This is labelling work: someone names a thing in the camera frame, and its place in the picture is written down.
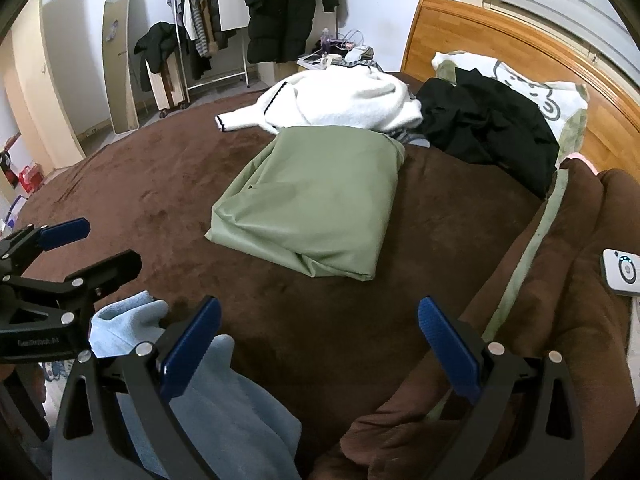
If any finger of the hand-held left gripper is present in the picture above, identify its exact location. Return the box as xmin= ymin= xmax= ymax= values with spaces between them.
xmin=0 ymin=217 xmax=92 ymax=271
xmin=0 ymin=249 xmax=143 ymax=309

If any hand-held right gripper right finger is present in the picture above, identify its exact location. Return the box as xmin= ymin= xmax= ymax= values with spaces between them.
xmin=417 ymin=296 xmax=586 ymax=480

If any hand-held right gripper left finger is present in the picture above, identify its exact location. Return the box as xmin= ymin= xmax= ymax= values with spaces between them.
xmin=51 ymin=296 xmax=223 ymax=480

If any green zip jacket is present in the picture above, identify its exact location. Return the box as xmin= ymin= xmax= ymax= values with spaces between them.
xmin=205 ymin=127 xmax=407 ymax=282

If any white clothes rack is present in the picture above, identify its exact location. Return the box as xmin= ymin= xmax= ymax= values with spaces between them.
xmin=172 ymin=0 xmax=251 ymax=106

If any row of hung clothes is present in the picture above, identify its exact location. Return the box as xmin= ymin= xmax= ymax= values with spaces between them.
xmin=160 ymin=0 xmax=236 ymax=60

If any red bag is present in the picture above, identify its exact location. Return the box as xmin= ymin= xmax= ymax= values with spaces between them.
xmin=17 ymin=162 xmax=43 ymax=193

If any person's blue fleece pajamas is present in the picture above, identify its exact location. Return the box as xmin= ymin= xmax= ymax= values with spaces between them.
xmin=52 ymin=290 xmax=303 ymax=480

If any brown blanket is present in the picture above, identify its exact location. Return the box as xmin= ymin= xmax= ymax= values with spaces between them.
xmin=0 ymin=72 xmax=640 ymax=480

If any brown folded quilt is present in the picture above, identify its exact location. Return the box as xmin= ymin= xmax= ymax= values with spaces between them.
xmin=310 ymin=157 xmax=640 ymax=480

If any beige suitcase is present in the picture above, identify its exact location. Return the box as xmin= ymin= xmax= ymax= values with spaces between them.
xmin=145 ymin=52 xmax=188 ymax=118

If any standing mirror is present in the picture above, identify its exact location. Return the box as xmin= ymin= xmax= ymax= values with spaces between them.
xmin=102 ymin=0 xmax=140 ymax=136

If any white remote control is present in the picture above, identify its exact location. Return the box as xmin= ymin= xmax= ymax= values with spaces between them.
xmin=600 ymin=248 xmax=640 ymax=297

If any short black jacket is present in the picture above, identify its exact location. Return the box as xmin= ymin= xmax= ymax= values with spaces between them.
xmin=132 ymin=21 xmax=188 ymax=92

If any black garment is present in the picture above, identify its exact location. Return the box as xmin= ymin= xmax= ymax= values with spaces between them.
xmin=415 ymin=67 xmax=561 ymax=200

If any pink cloth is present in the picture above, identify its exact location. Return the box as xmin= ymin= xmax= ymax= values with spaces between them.
xmin=567 ymin=152 xmax=600 ymax=177

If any yellow nightstand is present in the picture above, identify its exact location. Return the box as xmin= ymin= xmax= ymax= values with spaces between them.
xmin=257 ymin=57 xmax=326 ymax=93

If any cartoon print pillow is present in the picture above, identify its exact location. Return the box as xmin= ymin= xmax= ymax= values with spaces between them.
xmin=431 ymin=50 xmax=590 ymax=161

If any white fleece garment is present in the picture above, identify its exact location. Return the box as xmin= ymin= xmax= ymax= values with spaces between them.
xmin=215 ymin=66 xmax=425 ymax=136

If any long black coat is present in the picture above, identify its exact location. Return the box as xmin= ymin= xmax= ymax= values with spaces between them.
xmin=240 ymin=0 xmax=341 ymax=64

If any wooden headboard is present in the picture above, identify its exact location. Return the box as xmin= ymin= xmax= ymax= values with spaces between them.
xmin=400 ymin=0 xmax=640 ymax=196

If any tangle of cables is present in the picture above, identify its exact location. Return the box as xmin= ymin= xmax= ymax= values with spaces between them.
xmin=320 ymin=29 xmax=368 ymax=61

